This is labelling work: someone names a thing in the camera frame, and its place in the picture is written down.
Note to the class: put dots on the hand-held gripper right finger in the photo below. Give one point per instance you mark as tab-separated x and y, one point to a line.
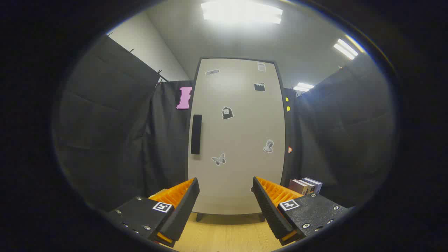
269	210

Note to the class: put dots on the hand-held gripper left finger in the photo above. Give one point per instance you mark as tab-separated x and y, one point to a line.
183	210

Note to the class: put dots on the white book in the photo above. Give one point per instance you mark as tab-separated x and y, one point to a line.
309	186

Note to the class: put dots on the dark grey cabinet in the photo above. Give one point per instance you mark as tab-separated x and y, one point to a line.
287	122

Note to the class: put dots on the black backdrop cloth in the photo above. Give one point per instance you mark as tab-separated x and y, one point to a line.
115	140

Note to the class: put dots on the small ceiling light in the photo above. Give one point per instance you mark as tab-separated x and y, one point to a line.
303	87

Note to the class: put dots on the large ceiling light panel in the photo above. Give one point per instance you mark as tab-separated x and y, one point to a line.
241	12

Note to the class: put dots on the twin-strip ceiling light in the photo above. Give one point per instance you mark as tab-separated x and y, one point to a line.
345	49

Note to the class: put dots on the beige cabinet door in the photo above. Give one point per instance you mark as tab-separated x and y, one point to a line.
241	133

